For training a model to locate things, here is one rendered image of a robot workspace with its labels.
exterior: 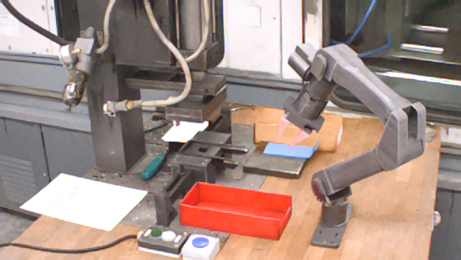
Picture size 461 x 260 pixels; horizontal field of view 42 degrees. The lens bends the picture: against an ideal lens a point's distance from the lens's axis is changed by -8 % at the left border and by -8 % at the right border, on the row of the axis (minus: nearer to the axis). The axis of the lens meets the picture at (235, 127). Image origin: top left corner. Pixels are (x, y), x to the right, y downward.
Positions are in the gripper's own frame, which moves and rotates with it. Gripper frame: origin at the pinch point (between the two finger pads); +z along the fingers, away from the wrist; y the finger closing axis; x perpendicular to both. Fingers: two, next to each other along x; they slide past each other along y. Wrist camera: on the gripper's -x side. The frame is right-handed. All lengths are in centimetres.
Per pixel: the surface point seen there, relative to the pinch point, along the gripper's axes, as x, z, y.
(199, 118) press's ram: -3.5, 9.6, 20.5
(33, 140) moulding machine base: -83, 119, 94
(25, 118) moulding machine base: -81, 108, 101
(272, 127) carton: -36.3, 18.4, 3.8
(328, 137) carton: -35.9, 10.7, -11.6
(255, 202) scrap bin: 0.8, 18.7, -2.6
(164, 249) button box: 25.4, 26.8, 9.5
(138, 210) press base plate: 8.8, 35.5, 21.2
